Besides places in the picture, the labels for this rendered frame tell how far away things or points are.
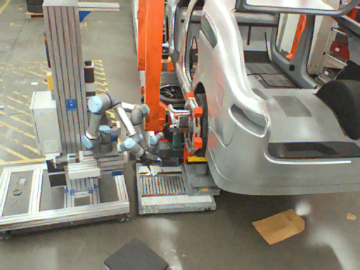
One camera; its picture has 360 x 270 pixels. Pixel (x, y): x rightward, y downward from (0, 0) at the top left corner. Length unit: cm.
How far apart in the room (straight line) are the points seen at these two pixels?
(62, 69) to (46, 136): 62
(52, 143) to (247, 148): 171
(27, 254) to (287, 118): 283
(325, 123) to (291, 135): 46
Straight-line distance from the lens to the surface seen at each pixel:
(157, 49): 344
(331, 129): 368
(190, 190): 358
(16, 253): 341
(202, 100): 318
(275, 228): 365
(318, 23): 759
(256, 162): 244
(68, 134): 309
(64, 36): 274
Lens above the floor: 255
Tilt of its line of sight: 33 degrees down
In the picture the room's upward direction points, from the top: 5 degrees clockwise
